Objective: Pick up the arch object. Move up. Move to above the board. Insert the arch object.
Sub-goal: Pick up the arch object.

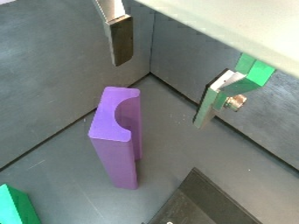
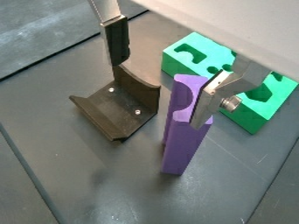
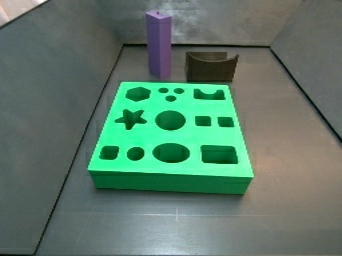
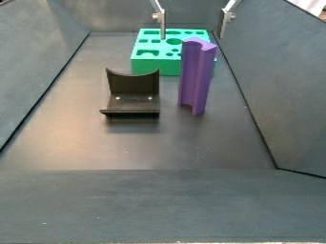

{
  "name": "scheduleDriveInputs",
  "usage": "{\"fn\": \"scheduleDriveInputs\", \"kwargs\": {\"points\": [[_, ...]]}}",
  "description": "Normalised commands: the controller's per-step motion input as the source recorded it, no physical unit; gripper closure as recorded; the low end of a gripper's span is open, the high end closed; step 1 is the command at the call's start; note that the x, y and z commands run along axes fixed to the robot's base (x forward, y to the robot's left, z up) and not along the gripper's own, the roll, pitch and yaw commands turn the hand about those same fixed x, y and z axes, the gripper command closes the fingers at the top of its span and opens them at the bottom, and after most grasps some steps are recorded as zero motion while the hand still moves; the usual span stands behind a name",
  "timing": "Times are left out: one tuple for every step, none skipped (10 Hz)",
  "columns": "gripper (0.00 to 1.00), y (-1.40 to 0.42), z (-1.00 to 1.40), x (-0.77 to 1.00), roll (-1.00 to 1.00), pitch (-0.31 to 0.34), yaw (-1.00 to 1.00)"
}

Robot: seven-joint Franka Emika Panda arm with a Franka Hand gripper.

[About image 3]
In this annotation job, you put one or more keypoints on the tall purple arch block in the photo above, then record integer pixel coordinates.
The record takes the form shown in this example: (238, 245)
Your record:
(158, 25)

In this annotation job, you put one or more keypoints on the green shape sorter board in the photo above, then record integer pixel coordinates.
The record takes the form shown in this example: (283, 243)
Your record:
(171, 138)

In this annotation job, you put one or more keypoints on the dark grey arch holder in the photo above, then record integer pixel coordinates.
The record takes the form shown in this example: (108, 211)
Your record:
(210, 67)

